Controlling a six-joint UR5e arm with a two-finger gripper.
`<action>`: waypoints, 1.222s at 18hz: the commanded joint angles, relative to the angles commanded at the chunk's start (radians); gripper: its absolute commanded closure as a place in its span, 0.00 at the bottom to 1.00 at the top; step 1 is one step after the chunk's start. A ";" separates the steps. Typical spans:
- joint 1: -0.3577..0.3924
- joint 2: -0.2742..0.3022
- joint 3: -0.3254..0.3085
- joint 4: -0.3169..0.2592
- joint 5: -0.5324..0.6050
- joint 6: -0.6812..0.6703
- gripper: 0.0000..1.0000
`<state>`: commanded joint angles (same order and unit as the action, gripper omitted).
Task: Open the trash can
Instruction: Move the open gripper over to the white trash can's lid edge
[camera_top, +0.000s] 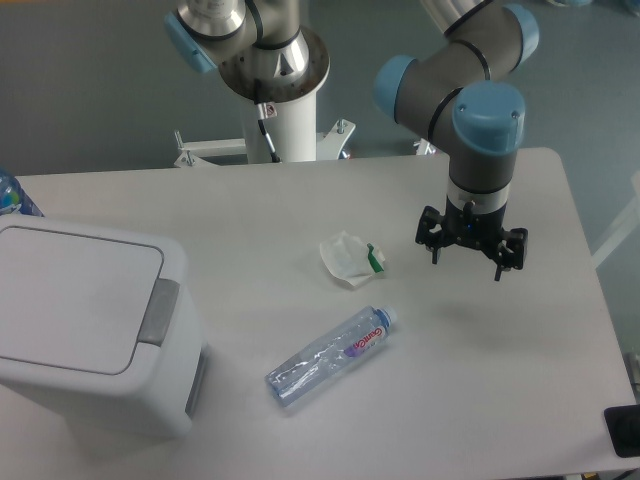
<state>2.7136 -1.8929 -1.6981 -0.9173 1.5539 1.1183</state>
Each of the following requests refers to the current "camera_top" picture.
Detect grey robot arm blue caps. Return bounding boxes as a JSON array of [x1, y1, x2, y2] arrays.
[[164, 1, 539, 273]]

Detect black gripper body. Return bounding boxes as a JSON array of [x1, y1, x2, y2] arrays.
[[436, 199, 507, 250]]

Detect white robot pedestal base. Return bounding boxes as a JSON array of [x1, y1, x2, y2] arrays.
[[172, 24, 357, 168]]

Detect white trash can lid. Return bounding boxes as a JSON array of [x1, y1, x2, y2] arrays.
[[1, 226, 187, 375]]

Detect crumpled white tissue wrapper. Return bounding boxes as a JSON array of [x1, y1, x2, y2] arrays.
[[319, 231, 386, 289]]

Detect black device at table edge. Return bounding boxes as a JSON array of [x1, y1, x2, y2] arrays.
[[604, 404, 640, 458]]

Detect clear plastic water bottle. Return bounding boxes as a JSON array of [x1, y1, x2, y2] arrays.
[[265, 306, 398, 407]]

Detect black cable on pedestal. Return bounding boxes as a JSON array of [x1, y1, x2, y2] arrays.
[[251, 79, 282, 164]]

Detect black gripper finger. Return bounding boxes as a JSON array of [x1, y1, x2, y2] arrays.
[[483, 228, 529, 281], [415, 206, 456, 265]]

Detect white trash can body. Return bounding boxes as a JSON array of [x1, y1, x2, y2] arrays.
[[1, 215, 209, 437]]

